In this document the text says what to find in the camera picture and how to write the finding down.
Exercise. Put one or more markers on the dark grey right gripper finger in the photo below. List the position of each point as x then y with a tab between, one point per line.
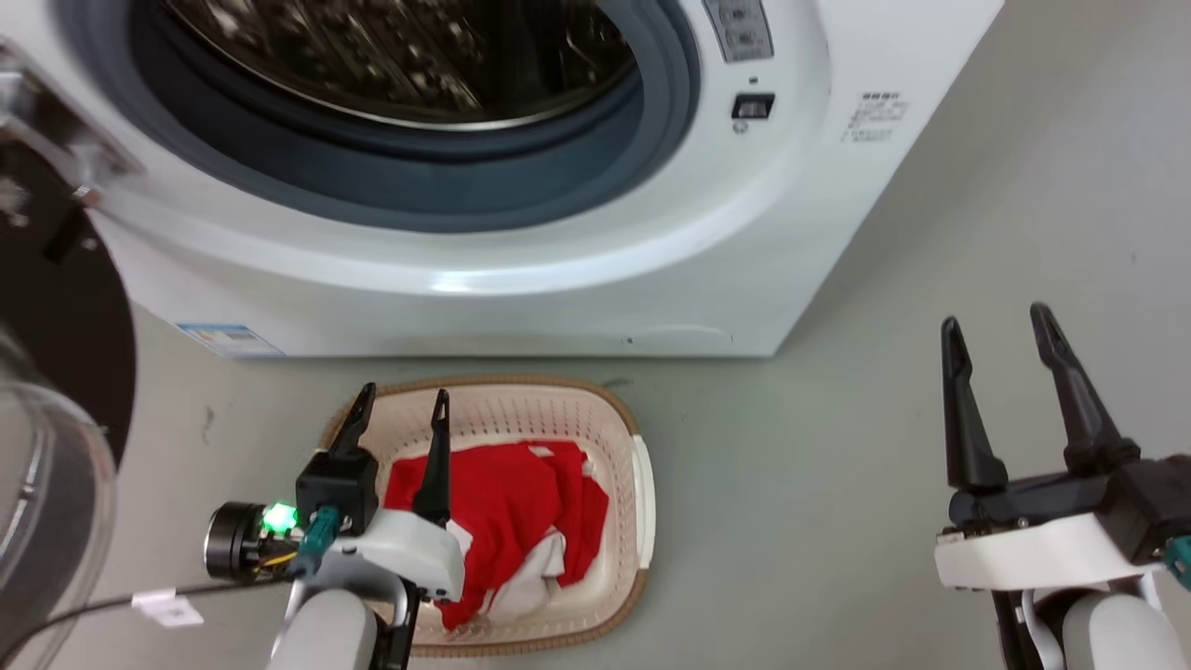
1079	400
963	419

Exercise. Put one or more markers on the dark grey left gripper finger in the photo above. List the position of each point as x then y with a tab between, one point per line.
358	419
435	456

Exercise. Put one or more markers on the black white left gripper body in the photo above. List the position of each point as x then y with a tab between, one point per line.
409	549

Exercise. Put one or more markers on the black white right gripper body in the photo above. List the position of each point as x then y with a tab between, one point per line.
1042	549

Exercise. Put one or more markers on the red and white garment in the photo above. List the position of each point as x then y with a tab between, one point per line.
512	502

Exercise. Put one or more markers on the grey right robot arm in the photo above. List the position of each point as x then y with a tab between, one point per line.
1107	633

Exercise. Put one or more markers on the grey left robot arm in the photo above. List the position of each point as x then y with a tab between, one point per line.
326	633

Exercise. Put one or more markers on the cream plastic laundry basket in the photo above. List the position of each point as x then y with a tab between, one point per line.
614	521

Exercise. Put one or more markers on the washing machine door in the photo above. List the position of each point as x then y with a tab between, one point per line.
65	344

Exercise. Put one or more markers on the steel washer drum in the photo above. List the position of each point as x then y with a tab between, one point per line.
400	56

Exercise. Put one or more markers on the blue energy label sticker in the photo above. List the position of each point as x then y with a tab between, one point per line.
228	340

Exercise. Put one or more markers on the white front-load washing machine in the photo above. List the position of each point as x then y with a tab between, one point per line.
577	279

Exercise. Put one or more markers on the black door latch socket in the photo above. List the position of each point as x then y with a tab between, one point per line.
754	106

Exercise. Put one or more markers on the grey warning label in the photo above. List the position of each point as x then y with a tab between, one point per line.
740	28

